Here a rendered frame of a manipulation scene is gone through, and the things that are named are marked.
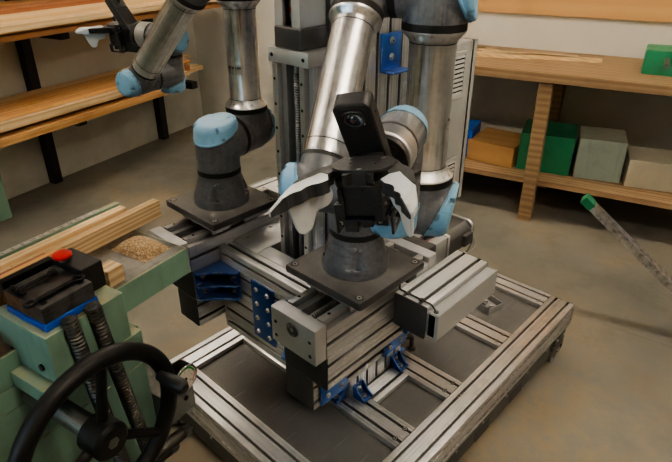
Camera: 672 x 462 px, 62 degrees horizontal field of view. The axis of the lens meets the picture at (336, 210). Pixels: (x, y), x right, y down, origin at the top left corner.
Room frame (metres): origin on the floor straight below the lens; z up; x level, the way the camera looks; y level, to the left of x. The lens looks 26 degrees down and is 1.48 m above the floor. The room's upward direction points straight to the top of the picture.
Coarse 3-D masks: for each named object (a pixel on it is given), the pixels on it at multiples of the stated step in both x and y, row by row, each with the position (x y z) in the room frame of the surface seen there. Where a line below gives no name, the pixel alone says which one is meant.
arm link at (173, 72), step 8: (176, 56) 1.63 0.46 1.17; (168, 64) 1.62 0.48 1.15; (176, 64) 1.63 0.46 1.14; (168, 72) 1.60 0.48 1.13; (176, 72) 1.63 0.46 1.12; (168, 80) 1.60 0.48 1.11; (176, 80) 1.63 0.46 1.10; (184, 80) 1.66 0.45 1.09; (160, 88) 1.58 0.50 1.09; (168, 88) 1.62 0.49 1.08; (176, 88) 1.63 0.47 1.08; (184, 88) 1.65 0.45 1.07
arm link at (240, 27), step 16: (224, 0) 1.49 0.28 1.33; (240, 0) 1.48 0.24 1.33; (256, 0) 1.51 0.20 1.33; (224, 16) 1.51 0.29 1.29; (240, 16) 1.49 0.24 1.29; (240, 32) 1.49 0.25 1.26; (256, 32) 1.53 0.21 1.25; (240, 48) 1.49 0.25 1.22; (256, 48) 1.52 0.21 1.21; (240, 64) 1.49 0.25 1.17; (256, 64) 1.52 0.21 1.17; (240, 80) 1.49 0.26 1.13; (256, 80) 1.51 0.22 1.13; (240, 96) 1.49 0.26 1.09; (256, 96) 1.51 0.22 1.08; (240, 112) 1.48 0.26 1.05; (256, 112) 1.49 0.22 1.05; (256, 128) 1.48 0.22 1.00; (272, 128) 1.54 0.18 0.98; (256, 144) 1.48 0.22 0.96
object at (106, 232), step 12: (144, 204) 1.13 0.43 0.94; (156, 204) 1.14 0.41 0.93; (120, 216) 1.07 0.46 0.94; (132, 216) 1.08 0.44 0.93; (144, 216) 1.11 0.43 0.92; (156, 216) 1.14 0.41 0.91; (96, 228) 1.01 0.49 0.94; (108, 228) 1.03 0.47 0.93; (120, 228) 1.05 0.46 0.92; (132, 228) 1.08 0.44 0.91; (72, 240) 0.96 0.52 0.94; (84, 240) 0.98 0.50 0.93; (96, 240) 1.00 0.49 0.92; (108, 240) 1.02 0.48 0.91; (84, 252) 0.97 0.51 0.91
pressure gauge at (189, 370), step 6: (180, 360) 0.90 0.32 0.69; (174, 366) 0.88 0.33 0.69; (180, 366) 0.88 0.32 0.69; (186, 366) 0.88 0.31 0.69; (192, 366) 0.90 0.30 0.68; (180, 372) 0.87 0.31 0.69; (186, 372) 0.89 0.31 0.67; (192, 372) 0.90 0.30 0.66; (192, 378) 0.90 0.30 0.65; (192, 384) 0.89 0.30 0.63
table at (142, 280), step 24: (120, 240) 1.03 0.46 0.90; (144, 264) 0.94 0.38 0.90; (168, 264) 0.96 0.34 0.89; (120, 288) 0.86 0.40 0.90; (144, 288) 0.90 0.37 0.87; (0, 336) 0.72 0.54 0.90; (0, 360) 0.67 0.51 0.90; (0, 384) 0.66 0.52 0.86; (24, 384) 0.65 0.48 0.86; (48, 384) 0.64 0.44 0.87
